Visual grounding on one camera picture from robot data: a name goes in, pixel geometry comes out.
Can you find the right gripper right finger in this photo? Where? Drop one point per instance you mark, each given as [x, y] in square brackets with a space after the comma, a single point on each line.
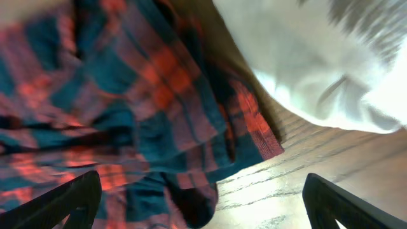
[328, 205]

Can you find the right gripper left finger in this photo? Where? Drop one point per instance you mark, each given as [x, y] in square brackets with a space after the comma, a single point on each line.
[76, 201]

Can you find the red navy plaid shirt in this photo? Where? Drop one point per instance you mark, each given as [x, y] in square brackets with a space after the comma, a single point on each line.
[124, 88]

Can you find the white fern print cloth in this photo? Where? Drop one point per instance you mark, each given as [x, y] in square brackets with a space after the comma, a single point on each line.
[335, 63]

